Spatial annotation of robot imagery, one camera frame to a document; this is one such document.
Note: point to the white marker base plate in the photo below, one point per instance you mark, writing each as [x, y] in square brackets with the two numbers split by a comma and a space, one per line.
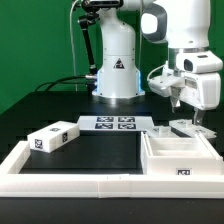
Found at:
[115, 123]

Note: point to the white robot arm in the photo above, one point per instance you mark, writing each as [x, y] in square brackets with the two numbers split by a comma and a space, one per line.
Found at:
[182, 24]

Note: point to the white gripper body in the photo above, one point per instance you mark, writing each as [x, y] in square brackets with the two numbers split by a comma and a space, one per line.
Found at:
[202, 82]

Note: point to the white border frame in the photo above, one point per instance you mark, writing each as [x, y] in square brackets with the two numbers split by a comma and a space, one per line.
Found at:
[15, 184]

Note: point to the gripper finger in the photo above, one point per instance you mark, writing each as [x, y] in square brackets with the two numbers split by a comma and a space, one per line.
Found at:
[174, 99]
[198, 116]

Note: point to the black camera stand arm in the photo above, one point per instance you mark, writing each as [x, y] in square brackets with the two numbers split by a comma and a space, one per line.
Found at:
[92, 7]

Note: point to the white cabinet top block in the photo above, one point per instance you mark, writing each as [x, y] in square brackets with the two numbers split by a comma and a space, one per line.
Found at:
[53, 136]

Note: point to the white cabinet door panel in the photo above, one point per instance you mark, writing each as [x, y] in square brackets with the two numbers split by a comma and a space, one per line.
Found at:
[159, 131]

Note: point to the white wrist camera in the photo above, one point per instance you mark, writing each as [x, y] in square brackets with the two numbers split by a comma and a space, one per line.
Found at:
[166, 86]

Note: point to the white cabinet body box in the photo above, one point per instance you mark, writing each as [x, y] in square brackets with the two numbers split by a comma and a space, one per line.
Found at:
[179, 156]

